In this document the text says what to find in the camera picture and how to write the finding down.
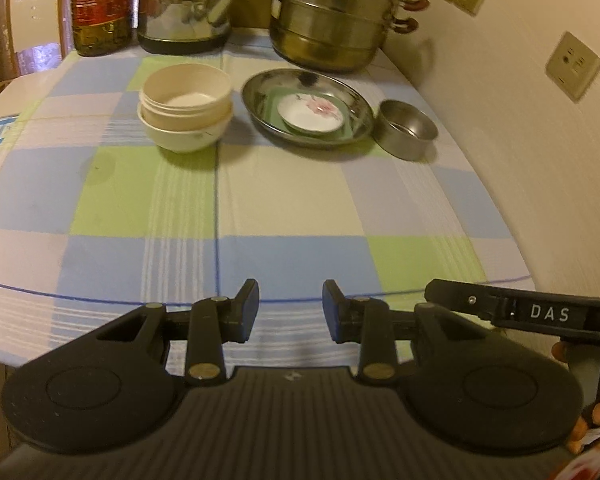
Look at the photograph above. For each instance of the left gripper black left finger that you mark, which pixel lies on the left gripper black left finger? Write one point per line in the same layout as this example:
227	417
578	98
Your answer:
213	322

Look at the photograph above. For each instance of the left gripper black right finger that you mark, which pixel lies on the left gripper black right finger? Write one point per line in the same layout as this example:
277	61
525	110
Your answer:
367	322

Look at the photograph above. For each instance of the white ceramic bowl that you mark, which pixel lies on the white ceramic bowl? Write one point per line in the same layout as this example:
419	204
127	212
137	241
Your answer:
183	142

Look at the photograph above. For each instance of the green rectangular tray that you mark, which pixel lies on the green rectangular tray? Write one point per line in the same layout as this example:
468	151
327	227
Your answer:
272	117

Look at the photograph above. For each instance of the small steel bowl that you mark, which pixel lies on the small steel bowl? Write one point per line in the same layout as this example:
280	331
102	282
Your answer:
403	130

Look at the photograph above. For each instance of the large steel plate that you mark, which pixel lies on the large steel plate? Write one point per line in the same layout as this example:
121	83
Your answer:
255	91

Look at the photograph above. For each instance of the small floral saucer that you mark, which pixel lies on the small floral saucer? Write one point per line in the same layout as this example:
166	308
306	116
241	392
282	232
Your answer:
309	114

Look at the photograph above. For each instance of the cream plastic bowl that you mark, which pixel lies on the cream plastic bowl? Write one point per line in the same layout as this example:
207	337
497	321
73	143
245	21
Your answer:
186	97

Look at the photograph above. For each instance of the person's right hand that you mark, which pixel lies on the person's right hand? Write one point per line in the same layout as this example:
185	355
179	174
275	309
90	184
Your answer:
578	432

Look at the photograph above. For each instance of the plaid pastel tablecloth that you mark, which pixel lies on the plaid pastel tablecloth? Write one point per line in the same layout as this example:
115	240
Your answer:
95	220

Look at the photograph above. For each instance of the stainless steel steamer pot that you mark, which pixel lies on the stainless steel steamer pot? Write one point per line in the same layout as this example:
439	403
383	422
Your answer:
337	36

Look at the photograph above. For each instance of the stainless steel kettle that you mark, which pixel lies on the stainless steel kettle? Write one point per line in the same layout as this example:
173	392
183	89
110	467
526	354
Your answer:
182	27

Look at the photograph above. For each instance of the cooking oil bottle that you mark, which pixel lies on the cooking oil bottle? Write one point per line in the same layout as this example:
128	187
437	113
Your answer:
100	27

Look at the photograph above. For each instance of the white wooden chair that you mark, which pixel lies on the white wooden chair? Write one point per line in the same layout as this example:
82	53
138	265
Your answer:
37	34

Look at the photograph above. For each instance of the beige wall socket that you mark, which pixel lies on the beige wall socket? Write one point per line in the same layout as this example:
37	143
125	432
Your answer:
572	66

